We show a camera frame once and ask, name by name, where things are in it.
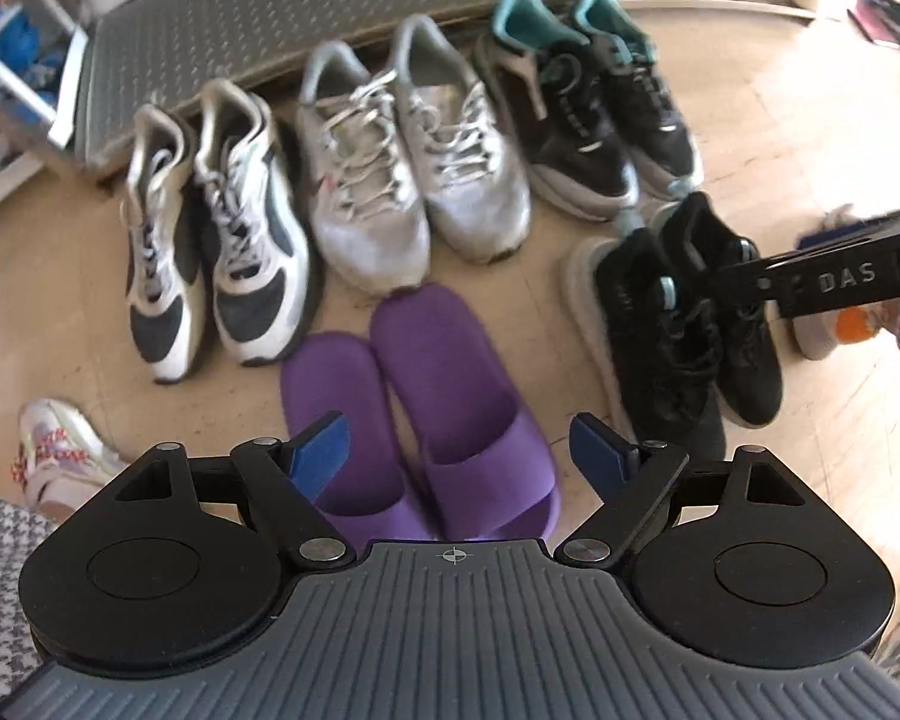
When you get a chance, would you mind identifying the person's right white shoe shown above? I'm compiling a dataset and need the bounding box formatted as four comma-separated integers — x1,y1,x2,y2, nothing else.
791,206,897,361

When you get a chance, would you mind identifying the black pale-soled sneaker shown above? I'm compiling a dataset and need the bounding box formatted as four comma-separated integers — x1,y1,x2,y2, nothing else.
566,229,728,458
656,191,785,425

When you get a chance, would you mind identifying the person's white shoe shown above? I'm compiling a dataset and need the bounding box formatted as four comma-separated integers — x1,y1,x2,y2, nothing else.
791,206,897,361
11,399,125,522

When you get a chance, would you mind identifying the grey laced sneaker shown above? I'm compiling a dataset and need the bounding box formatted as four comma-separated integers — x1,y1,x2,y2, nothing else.
390,15,532,265
296,41,432,297

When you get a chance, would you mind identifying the white navy sneaker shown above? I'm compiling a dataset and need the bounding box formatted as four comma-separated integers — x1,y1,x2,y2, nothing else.
195,79,320,367
124,105,215,383

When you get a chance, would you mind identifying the blue white bundle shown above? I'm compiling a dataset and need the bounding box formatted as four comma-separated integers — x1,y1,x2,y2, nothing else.
0,4,53,158

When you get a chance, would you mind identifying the person's left houndstooth leg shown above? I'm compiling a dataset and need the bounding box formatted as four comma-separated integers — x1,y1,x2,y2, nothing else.
0,491,53,691

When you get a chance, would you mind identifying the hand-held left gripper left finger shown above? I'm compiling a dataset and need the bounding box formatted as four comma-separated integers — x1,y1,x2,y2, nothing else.
114,409,357,571

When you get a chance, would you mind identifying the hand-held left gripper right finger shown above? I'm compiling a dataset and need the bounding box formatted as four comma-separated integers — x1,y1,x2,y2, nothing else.
552,411,805,572

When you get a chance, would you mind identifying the purple slide sandal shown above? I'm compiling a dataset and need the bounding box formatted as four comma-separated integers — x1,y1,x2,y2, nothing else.
369,285,563,541
281,334,436,541

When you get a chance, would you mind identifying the metal perforated shoe rack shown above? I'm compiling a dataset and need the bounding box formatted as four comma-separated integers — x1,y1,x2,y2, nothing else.
75,0,818,181

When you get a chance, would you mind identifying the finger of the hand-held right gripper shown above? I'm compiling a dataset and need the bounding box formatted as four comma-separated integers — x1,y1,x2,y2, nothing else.
711,206,900,283

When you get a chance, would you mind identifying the person's left white shoe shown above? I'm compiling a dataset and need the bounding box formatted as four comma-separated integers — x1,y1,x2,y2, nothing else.
11,399,125,522

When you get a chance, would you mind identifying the black teal sneaker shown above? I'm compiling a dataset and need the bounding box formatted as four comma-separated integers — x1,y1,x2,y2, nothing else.
472,0,641,222
570,0,706,200

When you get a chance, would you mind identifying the white shelf unit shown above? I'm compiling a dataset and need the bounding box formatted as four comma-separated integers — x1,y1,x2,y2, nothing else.
0,0,91,233

